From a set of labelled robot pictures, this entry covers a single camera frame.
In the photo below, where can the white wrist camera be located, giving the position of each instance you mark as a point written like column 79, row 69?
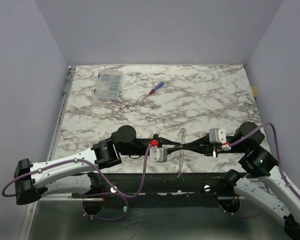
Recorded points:
column 157, row 154
column 218, row 136

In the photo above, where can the blue red screwdriver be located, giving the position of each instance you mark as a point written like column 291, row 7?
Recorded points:
column 155, row 89

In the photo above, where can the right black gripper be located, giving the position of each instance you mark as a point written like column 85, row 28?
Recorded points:
column 210, row 146

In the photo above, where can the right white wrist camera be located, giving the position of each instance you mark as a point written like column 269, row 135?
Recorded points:
column 218, row 136

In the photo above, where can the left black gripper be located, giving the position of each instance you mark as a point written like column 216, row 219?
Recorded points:
column 164, row 141

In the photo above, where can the clear plastic organizer box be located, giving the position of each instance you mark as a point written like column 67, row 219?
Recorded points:
column 108, row 85

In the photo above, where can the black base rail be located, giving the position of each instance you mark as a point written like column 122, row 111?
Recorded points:
column 165, row 190

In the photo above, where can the aluminium side rail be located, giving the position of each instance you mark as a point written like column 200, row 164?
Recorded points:
column 60, row 117

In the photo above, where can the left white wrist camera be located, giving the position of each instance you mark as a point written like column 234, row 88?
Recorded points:
column 157, row 154

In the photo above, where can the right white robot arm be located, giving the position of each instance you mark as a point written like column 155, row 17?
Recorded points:
column 284, row 202

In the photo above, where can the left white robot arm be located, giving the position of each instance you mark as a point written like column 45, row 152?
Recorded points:
column 34, row 180

